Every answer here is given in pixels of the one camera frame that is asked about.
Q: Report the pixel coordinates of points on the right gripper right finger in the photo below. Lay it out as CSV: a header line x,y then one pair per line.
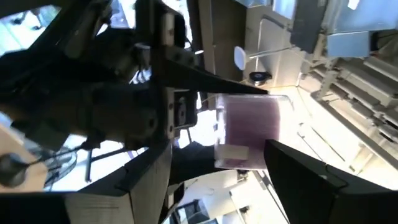
x,y
326,199

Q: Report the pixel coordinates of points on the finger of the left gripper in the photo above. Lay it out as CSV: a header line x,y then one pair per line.
x,y
199,81
192,161

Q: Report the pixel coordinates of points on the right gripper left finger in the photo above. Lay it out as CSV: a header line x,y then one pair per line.
x,y
93,208

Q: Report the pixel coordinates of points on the purple candle glass jar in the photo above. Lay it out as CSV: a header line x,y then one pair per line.
x,y
248,124

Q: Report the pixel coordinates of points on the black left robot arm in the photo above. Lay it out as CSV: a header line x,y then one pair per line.
x,y
62,102

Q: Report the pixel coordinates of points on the white round ceiling fixture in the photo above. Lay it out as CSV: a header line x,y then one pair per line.
x,y
240,57

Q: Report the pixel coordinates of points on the black ceiling spotlight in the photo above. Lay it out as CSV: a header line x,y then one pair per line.
x,y
260,77

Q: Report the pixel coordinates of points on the white parallel ceiling pipes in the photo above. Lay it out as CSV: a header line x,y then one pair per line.
x,y
357,93

